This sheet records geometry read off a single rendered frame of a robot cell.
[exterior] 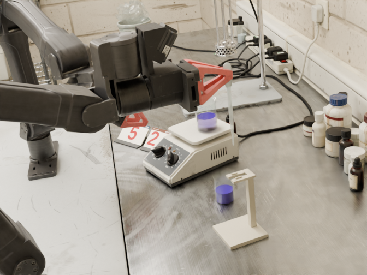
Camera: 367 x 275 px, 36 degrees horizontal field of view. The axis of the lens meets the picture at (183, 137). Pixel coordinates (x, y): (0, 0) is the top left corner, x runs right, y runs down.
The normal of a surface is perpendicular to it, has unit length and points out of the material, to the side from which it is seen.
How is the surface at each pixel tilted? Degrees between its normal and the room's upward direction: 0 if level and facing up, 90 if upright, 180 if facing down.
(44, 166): 0
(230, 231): 0
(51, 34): 28
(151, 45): 90
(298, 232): 0
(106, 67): 90
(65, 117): 93
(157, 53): 90
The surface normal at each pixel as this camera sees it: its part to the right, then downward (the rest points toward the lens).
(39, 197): -0.11, -0.90
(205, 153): 0.55, 0.29
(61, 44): 0.22, -0.68
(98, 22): 0.17, 0.40
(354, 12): -0.98, 0.17
